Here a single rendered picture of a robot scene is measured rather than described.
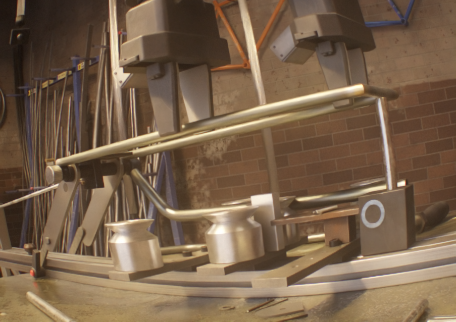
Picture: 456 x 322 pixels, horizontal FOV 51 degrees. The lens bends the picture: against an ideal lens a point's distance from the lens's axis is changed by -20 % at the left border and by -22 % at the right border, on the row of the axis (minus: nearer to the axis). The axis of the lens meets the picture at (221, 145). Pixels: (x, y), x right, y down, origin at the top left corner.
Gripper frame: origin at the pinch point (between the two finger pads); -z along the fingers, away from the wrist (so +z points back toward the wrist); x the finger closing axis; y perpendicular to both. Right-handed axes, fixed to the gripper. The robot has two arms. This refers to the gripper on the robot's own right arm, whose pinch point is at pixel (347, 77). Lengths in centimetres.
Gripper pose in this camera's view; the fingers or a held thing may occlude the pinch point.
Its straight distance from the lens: 54.7
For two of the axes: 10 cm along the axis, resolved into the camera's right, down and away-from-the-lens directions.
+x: -6.2, 0.6, -7.9
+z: -1.7, -9.8, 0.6
